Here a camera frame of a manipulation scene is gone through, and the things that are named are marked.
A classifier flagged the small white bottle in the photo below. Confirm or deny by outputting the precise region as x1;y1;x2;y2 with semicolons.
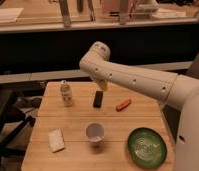
60;80;73;107

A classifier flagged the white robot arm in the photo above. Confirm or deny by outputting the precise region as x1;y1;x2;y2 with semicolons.
79;41;199;171

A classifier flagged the black rectangular device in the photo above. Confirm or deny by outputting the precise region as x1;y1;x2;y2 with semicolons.
93;91;103;108

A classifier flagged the orange carrot toy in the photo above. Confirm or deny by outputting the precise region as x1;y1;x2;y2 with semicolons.
115;99;132;112

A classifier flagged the white paper cup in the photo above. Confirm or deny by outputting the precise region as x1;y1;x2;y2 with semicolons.
86;123;105;143

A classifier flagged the white sponge block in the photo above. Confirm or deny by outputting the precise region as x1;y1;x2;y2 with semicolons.
48;129;65;153

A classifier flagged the green glass plate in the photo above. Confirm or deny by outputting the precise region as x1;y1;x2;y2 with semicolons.
127;127;167;169

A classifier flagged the black chair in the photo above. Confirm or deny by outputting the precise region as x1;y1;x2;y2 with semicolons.
0;84;35;166

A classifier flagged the white paper sheet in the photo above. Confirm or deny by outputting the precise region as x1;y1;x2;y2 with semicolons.
0;8;23;23

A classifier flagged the metal frame post right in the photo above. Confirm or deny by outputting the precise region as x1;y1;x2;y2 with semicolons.
119;0;129;25

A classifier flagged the metal frame post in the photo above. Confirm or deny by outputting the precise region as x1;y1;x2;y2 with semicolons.
59;0;71;27
119;0;129;25

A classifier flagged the metal frame post left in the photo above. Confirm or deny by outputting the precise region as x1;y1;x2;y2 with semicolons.
59;0;71;27

